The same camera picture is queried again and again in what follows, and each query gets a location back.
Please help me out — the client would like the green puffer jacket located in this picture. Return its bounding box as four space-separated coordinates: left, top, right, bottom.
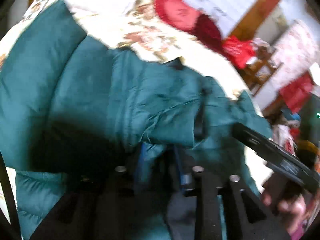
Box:
0 0 273 240

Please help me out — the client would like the person's right hand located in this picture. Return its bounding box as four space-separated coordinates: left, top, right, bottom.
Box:
261 173 306 237

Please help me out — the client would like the wooden chair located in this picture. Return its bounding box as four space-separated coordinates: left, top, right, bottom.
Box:
240 46 283 96

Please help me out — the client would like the floral pink curtain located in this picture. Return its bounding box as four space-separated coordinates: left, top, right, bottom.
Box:
254 19 320 111

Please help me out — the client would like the red plastic bag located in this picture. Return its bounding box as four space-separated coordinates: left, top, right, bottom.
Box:
223 36 255 69

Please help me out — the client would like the dark red velvet cushion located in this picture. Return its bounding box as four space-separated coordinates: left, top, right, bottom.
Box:
194 14 223 54

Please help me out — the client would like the red heart-shaped cushion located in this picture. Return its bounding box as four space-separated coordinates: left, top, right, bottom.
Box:
155 0 201 32

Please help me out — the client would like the floral cream bed quilt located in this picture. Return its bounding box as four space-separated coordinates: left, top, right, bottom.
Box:
0 0 276 230

